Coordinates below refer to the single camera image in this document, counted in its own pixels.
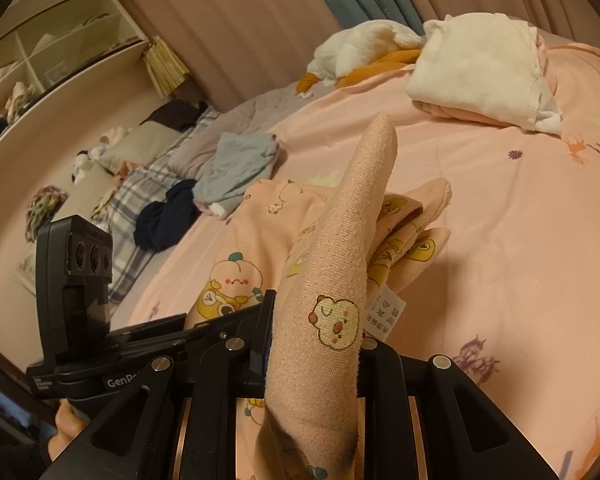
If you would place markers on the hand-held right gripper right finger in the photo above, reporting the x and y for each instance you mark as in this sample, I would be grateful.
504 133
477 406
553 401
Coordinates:
380 370

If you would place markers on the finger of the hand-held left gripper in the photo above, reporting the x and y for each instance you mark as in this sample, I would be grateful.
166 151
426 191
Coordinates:
230 322

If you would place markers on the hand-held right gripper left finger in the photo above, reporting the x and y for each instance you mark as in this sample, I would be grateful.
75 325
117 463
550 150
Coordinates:
262 325

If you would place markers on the pink cartoon print pajama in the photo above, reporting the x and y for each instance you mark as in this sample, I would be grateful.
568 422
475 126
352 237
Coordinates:
330 240

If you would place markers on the person's left hand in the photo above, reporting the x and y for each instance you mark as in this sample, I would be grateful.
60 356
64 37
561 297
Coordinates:
65 430

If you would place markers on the multicoloured knitted item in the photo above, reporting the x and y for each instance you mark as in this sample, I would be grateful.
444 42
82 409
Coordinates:
45 210

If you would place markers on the navy garment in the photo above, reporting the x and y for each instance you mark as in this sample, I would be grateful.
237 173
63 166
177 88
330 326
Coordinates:
165 220

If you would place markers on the plaid blanket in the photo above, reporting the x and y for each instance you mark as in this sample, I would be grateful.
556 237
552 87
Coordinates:
130 195

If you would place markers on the black and white plush toy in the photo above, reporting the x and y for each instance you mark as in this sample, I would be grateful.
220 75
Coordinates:
85 165

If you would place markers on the grey garment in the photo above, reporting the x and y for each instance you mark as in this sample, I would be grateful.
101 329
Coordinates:
235 165

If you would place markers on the pale plush toy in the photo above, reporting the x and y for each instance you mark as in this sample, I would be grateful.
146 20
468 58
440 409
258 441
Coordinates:
112 137

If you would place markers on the beige and brown pillow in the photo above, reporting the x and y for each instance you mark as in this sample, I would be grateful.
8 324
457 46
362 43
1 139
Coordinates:
140 140

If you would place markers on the pink animal print bedsheet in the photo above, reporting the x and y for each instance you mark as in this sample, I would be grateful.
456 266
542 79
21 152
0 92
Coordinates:
480 210

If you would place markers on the mauve quilt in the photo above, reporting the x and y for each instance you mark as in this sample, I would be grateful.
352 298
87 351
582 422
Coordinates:
240 115

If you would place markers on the white bookshelf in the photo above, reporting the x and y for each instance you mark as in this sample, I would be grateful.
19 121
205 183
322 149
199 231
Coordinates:
55 90

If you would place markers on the pink folded garment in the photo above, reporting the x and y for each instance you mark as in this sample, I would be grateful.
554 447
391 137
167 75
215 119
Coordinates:
460 110

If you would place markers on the white plush goose toy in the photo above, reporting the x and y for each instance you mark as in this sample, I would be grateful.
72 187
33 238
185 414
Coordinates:
350 45

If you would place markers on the white folded garment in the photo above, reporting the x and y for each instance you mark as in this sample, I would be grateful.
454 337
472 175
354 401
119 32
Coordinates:
470 65

